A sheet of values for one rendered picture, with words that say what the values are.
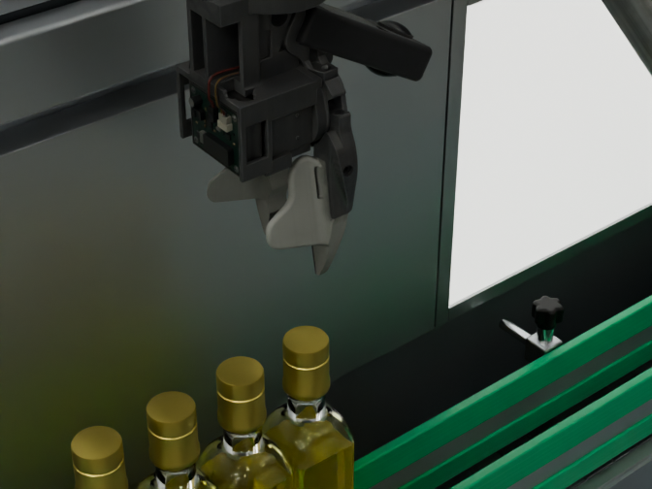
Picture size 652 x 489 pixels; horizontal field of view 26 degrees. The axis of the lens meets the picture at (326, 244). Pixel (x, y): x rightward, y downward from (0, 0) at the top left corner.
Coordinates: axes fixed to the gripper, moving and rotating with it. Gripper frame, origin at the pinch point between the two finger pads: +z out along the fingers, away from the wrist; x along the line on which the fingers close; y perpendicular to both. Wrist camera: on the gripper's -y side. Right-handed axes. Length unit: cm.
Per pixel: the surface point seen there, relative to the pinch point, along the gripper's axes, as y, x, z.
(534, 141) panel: -35.9, -12.7, 11.3
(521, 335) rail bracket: -32.1, -8.4, 29.4
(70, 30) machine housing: 9.6, -12.5, -13.4
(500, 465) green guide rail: -17.7, 3.9, 28.8
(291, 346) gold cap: 1.2, 0.1, 9.1
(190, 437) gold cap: 11.2, 2.0, 11.0
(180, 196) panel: 2.5, -11.8, 1.9
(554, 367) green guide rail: -31.7, -3.5, 30.0
